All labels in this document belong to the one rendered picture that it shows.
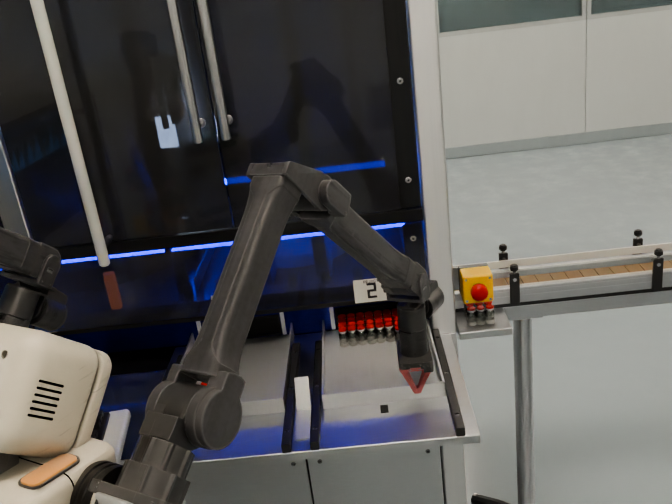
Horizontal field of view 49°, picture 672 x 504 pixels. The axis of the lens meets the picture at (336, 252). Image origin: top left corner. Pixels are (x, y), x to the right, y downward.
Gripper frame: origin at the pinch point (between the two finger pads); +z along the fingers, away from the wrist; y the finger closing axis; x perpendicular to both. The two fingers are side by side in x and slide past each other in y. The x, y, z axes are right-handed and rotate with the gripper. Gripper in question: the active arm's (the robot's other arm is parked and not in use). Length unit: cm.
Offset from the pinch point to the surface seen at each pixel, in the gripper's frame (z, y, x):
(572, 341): 85, 168, -80
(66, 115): -61, 17, 67
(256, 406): 1.2, 0.3, 34.2
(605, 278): -4, 38, -51
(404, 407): 3.0, -1.7, 3.0
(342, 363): 2.3, 17.8, 16.1
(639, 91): 33, 491, -225
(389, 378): 2.4, 9.5, 5.5
